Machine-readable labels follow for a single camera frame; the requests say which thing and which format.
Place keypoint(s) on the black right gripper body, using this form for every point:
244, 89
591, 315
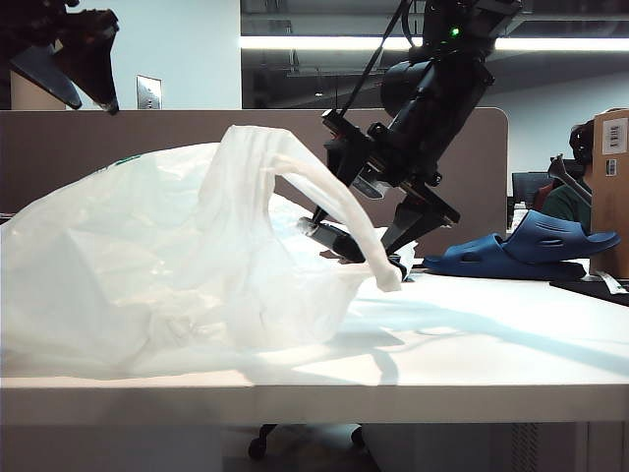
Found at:
408, 152

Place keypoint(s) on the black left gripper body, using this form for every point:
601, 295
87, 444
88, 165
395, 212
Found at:
29, 24

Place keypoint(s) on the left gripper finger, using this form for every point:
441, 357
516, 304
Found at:
93, 69
44, 74

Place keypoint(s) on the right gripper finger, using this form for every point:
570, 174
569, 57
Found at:
344, 164
417, 223

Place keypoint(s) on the black power bank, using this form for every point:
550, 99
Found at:
334, 238

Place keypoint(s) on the white plastic shopping bag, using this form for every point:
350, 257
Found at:
123, 246

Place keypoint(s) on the blue foam slipper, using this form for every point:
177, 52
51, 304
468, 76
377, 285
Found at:
550, 233
472, 258

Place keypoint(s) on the crumpled clear plastic scrap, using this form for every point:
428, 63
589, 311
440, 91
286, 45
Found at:
305, 226

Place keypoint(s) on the brown desk partition panel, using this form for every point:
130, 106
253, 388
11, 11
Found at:
481, 162

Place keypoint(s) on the black computer monitor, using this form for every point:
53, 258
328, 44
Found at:
523, 183

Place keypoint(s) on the long ceiling light strip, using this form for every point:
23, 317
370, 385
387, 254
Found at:
304, 43

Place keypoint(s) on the seated person in green shirt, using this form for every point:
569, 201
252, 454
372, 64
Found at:
565, 209

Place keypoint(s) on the grey and red office chair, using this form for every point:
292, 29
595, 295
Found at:
565, 174

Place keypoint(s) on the black table mat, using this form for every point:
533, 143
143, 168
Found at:
585, 291

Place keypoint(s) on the cardboard box with labels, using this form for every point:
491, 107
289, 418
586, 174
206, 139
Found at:
611, 211

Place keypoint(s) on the white paper strip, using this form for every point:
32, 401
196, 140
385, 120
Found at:
609, 284

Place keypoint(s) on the metal wall switch plate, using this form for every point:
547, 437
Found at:
149, 93

